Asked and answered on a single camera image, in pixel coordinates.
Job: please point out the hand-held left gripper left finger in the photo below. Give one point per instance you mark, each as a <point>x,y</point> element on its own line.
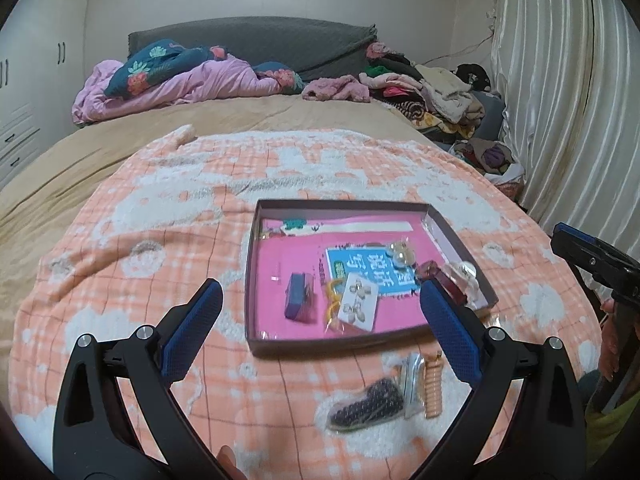
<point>192,330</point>

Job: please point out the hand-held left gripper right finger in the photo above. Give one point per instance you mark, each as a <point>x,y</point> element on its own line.
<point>450,332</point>

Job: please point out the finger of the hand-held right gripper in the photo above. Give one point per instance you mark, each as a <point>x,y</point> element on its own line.
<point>595,262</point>
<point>580,235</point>

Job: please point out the pearl hair clip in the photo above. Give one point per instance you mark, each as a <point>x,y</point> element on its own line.
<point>400,255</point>

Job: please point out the white earring card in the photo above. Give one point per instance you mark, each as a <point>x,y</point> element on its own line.
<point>357,305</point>

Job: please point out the shallow brown cardboard box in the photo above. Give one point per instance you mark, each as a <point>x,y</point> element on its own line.
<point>350,345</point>

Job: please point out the dark beaded hair clip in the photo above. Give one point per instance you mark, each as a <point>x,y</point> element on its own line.
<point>367,402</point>

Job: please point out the purple small box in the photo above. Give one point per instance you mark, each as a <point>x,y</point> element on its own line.
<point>299,295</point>

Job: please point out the yellow plastic rings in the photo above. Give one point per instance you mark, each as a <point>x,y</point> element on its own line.
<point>331,292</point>

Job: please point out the person's right hand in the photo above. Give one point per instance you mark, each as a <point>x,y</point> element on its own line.
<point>607,342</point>

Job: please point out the person's left hand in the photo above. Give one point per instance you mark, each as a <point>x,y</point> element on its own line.
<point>229,464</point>

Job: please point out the red bag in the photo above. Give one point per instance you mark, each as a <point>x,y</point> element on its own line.
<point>510,192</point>

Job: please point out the peach plaid cloud blanket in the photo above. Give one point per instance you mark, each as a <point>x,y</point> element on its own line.
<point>150,240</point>

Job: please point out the small heap of clothes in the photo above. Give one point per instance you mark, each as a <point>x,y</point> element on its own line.
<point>487,157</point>

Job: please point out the cream pleated curtain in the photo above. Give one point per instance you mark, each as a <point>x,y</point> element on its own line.
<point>560,110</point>

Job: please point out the pile of clothes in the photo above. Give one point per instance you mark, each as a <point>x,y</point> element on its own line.
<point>440,95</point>

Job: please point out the tan bedsheet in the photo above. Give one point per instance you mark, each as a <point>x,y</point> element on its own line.
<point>75,170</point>

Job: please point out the pink and teal floral quilt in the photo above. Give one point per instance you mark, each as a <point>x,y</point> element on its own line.
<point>210,80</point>

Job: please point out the pink fluffy garment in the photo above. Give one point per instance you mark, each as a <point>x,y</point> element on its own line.
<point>335,89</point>

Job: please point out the grey padded headboard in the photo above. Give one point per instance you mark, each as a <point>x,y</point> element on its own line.
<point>280,42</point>

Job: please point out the white wardrobe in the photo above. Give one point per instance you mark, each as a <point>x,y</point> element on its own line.
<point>30,60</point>

